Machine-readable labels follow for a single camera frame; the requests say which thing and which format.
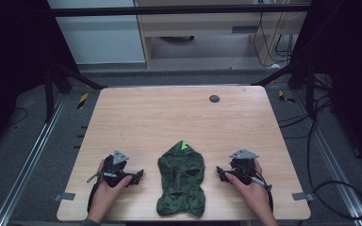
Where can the person's right hand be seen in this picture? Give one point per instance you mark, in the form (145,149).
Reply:
(254,196)

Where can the grey round table grommet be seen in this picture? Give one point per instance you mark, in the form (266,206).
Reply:
(214,99)

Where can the grey table bracket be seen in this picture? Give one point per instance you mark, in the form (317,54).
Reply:
(302,196)
(64,196)

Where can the black curtain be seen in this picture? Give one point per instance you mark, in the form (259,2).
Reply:
(12,62)
(348,78)

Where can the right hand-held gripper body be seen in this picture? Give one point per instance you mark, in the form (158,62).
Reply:
(243,168)

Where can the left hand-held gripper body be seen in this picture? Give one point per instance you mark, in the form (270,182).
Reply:
(115,169)

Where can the yellow black striped tape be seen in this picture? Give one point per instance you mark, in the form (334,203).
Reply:
(82,101)
(284,97)

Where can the aluminium floor rail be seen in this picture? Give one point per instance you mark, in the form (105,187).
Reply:
(28,163)
(336,169)

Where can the person's left hand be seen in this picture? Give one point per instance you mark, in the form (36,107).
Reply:
(105,197)

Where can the black metal stand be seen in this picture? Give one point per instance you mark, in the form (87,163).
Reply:
(309,91)
(49,94)

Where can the green knitted balaclava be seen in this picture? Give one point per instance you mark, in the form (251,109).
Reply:
(179,175)

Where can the white cabinet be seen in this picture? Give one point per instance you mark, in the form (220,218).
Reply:
(103,40)

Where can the black horizontal frame bar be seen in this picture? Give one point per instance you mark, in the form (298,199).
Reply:
(169,10)

